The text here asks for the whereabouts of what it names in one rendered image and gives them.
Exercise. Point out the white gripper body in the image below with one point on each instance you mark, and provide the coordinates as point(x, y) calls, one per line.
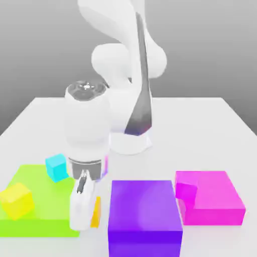
point(80, 208)

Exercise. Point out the small orange cube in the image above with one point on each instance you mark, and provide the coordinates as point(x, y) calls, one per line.
point(96, 214)

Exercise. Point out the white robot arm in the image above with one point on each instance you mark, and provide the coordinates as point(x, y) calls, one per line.
point(88, 124)

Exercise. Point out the small cyan cube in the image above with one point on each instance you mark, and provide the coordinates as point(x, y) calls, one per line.
point(57, 167)

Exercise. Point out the small yellow cube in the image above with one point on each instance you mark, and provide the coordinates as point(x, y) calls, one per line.
point(17, 200)

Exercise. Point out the small magenta cube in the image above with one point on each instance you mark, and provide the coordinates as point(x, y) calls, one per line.
point(185, 190)

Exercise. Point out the large green box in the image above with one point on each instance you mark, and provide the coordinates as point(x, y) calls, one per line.
point(46, 204)

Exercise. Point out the large purple box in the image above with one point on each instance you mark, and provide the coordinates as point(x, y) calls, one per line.
point(144, 212)

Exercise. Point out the large magenta box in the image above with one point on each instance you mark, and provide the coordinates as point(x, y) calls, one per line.
point(214, 198)

